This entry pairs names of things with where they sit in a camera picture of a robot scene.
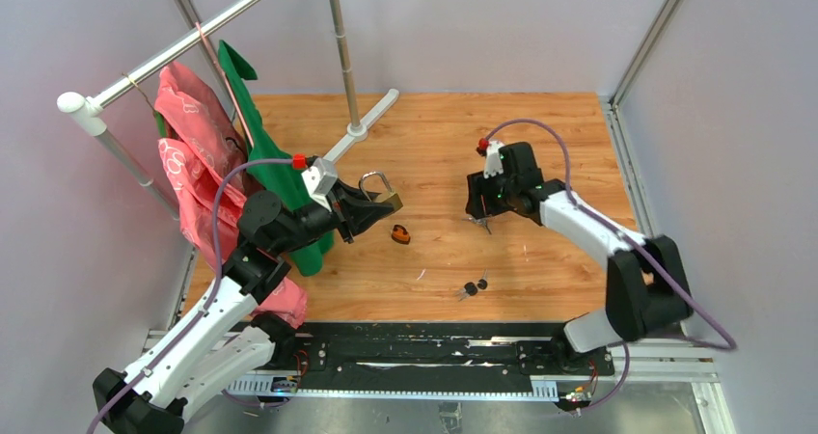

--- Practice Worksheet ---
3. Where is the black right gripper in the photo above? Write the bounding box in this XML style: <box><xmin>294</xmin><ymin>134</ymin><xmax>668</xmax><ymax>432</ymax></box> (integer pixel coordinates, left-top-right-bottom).
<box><xmin>466</xmin><ymin>164</ymin><xmax>520</xmax><ymax>219</ymax></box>

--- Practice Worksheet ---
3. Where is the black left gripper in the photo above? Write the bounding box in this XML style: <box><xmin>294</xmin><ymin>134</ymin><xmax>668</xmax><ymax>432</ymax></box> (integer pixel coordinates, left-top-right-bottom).
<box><xmin>273</xmin><ymin>178</ymin><xmax>394</xmax><ymax>256</ymax></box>

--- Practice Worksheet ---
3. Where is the large brass padlock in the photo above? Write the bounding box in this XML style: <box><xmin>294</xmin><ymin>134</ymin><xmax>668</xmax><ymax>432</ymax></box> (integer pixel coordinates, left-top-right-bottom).
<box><xmin>358</xmin><ymin>171</ymin><xmax>403</xmax><ymax>212</ymax></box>

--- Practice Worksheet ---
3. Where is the orange black Opel padlock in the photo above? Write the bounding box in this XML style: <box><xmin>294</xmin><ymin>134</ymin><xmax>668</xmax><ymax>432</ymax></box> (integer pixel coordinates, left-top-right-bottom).
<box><xmin>391</xmin><ymin>224</ymin><xmax>411</xmax><ymax>245</ymax></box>

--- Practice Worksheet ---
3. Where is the black-headed key bunch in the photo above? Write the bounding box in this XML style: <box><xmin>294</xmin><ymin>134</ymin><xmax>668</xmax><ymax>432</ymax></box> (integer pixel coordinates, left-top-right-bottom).
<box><xmin>454</xmin><ymin>270</ymin><xmax>488</xmax><ymax>301</ymax></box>

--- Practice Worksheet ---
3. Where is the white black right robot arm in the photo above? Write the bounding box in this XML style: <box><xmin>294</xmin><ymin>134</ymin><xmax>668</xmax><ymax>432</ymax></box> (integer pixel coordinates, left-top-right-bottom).
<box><xmin>465</xmin><ymin>139</ymin><xmax>693</xmax><ymax>374</ymax></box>

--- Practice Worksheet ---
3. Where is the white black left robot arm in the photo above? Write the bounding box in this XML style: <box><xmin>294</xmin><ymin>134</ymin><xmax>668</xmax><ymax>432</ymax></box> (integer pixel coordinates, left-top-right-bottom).
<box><xmin>89</xmin><ymin>181</ymin><xmax>402</xmax><ymax>433</ymax></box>

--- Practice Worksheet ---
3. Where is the green garment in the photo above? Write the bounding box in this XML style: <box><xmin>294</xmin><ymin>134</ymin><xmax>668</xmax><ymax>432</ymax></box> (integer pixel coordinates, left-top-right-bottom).
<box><xmin>217</xmin><ymin>39</ymin><xmax>336</xmax><ymax>278</ymax></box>

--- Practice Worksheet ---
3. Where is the pink patterned garment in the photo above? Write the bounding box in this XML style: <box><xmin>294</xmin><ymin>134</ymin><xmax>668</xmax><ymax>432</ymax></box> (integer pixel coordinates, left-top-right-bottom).
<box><xmin>154</xmin><ymin>60</ymin><xmax>310</xmax><ymax>330</ymax></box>

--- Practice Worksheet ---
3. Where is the white metal clothes rack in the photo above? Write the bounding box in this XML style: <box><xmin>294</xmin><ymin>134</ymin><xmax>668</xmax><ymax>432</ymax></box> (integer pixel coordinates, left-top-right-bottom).
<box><xmin>56</xmin><ymin>0</ymin><xmax>399</xmax><ymax>221</ymax></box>

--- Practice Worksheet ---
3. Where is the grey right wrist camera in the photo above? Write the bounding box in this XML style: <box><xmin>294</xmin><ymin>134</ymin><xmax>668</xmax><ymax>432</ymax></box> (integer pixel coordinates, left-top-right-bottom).
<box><xmin>483</xmin><ymin>140</ymin><xmax>504</xmax><ymax>178</ymax></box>

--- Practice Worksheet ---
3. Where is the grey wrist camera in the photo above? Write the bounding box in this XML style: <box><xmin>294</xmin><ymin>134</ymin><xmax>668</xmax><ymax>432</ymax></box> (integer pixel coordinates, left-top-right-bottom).
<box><xmin>483</xmin><ymin>140</ymin><xmax>504</xmax><ymax>178</ymax></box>
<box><xmin>301</xmin><ymin>157</ymin><xmax>338</xmax><ymax>212</ymax></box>

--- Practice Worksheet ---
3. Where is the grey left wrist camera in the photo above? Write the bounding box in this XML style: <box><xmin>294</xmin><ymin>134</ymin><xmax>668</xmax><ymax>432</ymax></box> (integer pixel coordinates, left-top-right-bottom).
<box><xmin>301</xmin><ymin>157</ymin><xmax>338</xmax><ymax>212</ymax></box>

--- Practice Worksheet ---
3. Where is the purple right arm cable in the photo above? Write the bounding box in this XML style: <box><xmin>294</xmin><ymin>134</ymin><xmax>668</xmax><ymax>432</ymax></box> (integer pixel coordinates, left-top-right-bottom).
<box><xmin>476</xmin><ymin>118</ymin><xmax>739</xmax><ymax>352</ymax></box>

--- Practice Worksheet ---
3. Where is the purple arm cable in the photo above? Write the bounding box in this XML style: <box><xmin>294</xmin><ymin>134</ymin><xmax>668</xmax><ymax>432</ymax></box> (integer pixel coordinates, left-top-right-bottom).
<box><xmin>476</xmin><ymin>118</ymin><xmax>739</xmax><ymax>352</ymax></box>
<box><xmin>86</xmin><ymin>154</ymin><xmax>308</xmax><ymax>434</ymax></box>

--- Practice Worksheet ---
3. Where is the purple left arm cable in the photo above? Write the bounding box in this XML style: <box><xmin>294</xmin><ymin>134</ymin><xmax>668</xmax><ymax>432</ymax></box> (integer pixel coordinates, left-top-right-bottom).
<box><xmin>86</xmin><ymin>154</ymin><xmax>308</xmax><ymax>434</ymax></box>

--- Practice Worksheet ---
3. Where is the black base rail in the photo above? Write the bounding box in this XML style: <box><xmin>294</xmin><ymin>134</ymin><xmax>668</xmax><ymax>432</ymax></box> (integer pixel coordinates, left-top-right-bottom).
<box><xmin>143</xmin><ymin>320</ymin><xmax>717</xmax><ymax>413</ymax></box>

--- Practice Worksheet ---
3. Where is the aluminium frame post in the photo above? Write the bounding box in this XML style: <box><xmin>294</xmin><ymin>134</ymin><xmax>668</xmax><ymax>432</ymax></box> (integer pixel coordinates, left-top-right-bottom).
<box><xmin>600</xmin><ymin>0</ymin><xmax>735</xmax><ymax>433</ymax></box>

